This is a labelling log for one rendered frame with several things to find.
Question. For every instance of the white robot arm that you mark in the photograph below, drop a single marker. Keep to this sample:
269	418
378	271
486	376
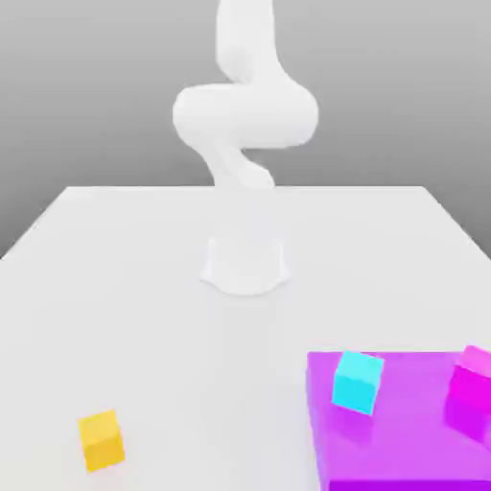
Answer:
245	111

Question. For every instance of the small cyan cube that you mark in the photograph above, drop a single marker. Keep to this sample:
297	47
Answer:
356	383

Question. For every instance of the small yellow cube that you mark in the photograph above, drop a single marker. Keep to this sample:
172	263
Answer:
101	441

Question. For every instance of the small magenta cube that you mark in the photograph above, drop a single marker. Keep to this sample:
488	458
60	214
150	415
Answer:
470	395

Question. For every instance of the large purple box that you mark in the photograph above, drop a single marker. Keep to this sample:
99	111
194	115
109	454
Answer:
406	441

